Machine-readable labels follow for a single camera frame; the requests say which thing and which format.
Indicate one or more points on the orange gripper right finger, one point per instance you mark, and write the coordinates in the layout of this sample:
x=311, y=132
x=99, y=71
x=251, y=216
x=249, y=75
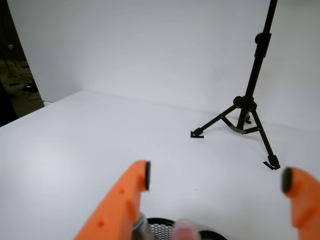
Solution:
x=303, y=190

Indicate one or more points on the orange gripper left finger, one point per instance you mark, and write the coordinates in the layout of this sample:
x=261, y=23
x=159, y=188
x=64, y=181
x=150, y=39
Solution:
x=115, y=216

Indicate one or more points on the black cap marker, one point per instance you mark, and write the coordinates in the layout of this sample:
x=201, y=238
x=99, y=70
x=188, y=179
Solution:
x=141, y=229

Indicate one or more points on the red cap marker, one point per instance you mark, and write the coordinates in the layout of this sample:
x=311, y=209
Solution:
x=184, y=229

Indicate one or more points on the black mesh pen holder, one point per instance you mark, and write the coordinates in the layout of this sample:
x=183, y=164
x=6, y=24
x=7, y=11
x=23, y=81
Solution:
x=162, y=230

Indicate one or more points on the black tripod stand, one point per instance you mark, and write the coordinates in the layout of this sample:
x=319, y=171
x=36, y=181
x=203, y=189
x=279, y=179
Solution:
x=249, y=121

